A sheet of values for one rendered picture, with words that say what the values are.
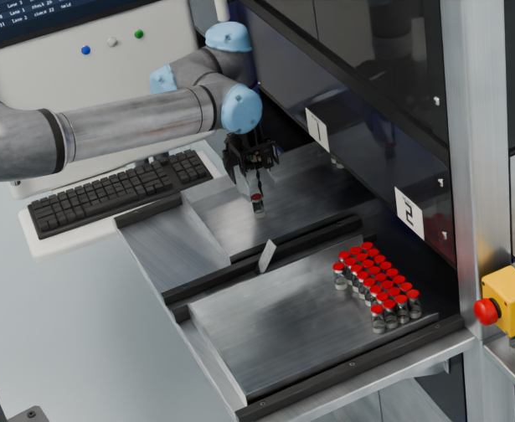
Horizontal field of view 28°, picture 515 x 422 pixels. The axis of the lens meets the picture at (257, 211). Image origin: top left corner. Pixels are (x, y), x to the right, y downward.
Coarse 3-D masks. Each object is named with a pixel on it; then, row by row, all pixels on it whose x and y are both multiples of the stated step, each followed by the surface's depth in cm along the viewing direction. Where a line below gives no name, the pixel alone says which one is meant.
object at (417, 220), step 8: (400, 192) 174; (400, 200) 175; (408, 200) 172; (400, 208) 176; (408, 208) 173; (416, 208) 170; (400, 216) 177; (408, 216) 174; (416, 216) 171; (408, 224) 176; (416, 224) 172; (416, 232) 173
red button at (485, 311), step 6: (480, 300) 154; (486, 300) 154; (474, 306) 155; (480, 306) 153; (486, 306) 153; (492, 306) 153; (474, 312) 155; (480, 312) 153; (486, 312) 153; (492, 312) 153; (480, 318) 154; (486, 318) 153; (492, 318) 153; (486, 324) 154
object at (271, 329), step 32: (320, 256) 187; (256, 288) 184; (288, 288) 185; (320, 288) 183; (352, 288) 182; (192, 320) 182; (224, 320) 180; (256, 320) 179; (288, 320) 178; (320, 320) 176; (352, 320) 175; (416, 320) 172; (224, 352) 174; (256, 352) 172; (288, 352) 171; (320, 352) 170; (352, 352) 164; (256, 384) 166; (288, 384) 162
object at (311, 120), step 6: (306, 114) 202; (312, 114) 199; (312, 120) 200; (318, 120) 198; (312, 126) 202; (324, 126) 196; (312, 132) 203; (324, 132) 197; (318, 138) 201; (324, 138) 198; (324, 144) 199
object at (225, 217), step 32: (288, 160) 217; (320, 160) 217; (192, 192) 211; (224, 192) 213; (256, 192) 211; (288, 192) 209; (320, 192) 208; (352, 192) 206; (224, 224) 204; (256, 224) 202; (288, 224) 200; (320, 224) 195; (224, 256) 193
